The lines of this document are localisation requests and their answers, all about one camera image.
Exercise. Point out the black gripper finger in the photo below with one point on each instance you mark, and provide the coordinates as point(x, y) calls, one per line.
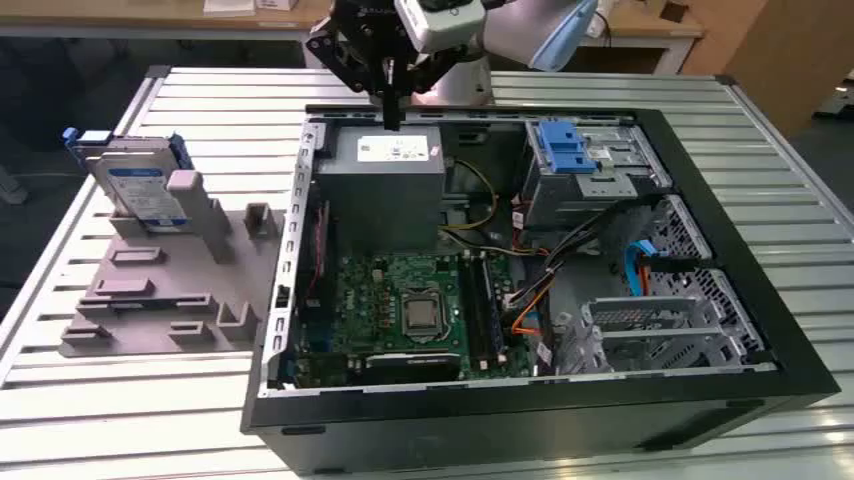
point(434, 65)
point(334, 50)

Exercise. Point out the hard disk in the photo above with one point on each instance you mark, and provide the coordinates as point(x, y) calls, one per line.
point(140, 190)

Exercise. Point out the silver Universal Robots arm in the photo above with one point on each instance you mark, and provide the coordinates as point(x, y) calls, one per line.
point(461, 80)

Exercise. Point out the metal disk bay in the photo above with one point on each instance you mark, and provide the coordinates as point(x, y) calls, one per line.
point(654, 305)

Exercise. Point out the white box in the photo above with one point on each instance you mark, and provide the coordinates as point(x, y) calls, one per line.
point(228, 6)

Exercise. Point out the blue drive latch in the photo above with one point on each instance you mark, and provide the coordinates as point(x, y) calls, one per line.
point(561, 150)

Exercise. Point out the grey power supply unit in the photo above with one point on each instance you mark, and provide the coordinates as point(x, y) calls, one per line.
point(380, 200)

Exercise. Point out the metal optical drive cage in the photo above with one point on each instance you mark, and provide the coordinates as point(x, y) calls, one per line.
point(554, 200)

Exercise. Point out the green motherboard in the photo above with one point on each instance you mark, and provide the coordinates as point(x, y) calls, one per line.
point(367, 300)

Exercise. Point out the silver CPU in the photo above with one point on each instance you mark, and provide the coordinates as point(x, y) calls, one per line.
point(420, 313)

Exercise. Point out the black RAM stick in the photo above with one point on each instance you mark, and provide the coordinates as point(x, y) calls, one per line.
point(493, 310)

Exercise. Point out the grey parts rack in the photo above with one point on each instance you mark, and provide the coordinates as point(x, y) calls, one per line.
point(174, 280)

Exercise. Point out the brown wooden cabinet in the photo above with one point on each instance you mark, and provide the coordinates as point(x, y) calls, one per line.
point(787, 50)

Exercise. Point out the grey stand foot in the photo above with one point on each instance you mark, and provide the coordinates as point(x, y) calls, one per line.
point(9, 190)

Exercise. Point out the black graphics card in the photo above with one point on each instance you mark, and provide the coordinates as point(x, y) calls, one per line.
point(414, 366)

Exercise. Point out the black open PC case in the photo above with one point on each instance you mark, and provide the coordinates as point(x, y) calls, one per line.
point(467, 430)

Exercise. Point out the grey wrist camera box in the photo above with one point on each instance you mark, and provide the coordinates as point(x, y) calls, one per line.
point(447, 25)

